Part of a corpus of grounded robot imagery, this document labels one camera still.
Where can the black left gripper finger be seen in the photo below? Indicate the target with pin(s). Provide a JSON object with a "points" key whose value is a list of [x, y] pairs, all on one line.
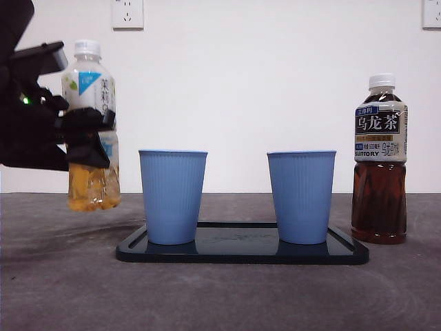
{"points": [[84, 120]]}

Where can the pale jasmine oolong tea bottle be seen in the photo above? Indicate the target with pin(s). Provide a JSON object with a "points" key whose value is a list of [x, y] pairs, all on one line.
{"points": [[87, 86]]}

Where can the dark oolong tea bottle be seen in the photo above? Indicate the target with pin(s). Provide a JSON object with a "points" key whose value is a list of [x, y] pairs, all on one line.
{"points": [[379, 200]]}

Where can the blue ribbed plastic cup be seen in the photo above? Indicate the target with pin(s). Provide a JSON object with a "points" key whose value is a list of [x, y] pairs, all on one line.
{"points": [[172, 200], [303, 200]]}

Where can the dark glossy rectangular tray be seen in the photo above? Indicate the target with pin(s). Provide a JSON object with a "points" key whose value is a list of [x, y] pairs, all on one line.
{"points": [[237, 253]]}

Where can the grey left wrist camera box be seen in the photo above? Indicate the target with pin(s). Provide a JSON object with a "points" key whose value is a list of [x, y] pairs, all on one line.
{"points": [[44, 60]]}

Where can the white wall socket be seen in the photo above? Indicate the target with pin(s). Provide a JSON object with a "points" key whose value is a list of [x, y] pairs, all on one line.
{"points": [[432, 15], [128, 15]]}

